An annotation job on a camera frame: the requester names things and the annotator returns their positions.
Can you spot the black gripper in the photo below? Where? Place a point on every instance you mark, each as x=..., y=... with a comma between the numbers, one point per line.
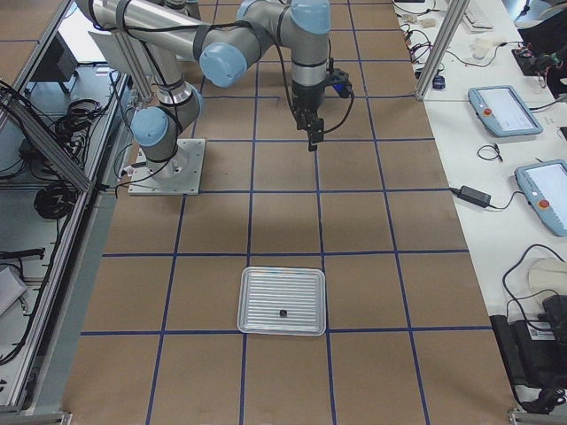
x=305, y=98

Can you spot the silver ribbed metal tray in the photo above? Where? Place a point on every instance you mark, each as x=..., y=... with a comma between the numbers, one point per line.
x=264, y=291

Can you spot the black power adapter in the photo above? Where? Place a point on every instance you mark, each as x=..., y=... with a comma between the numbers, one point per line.
x=472, y=196

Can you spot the upper blue teach pendant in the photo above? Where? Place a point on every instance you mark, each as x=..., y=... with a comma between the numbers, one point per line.
x=503, y=112

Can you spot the blue teach pendant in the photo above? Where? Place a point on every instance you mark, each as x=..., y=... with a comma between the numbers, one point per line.
x=503, y=112
x=544, y=185

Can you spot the lower blue teach pendant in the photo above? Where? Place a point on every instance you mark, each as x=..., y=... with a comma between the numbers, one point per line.
x=544, y=185

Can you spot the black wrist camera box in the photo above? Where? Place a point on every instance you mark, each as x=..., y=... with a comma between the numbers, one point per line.
x=339, y=80

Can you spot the aluminium frame post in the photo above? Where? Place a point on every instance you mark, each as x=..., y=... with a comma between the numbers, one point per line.
x=455, y=11

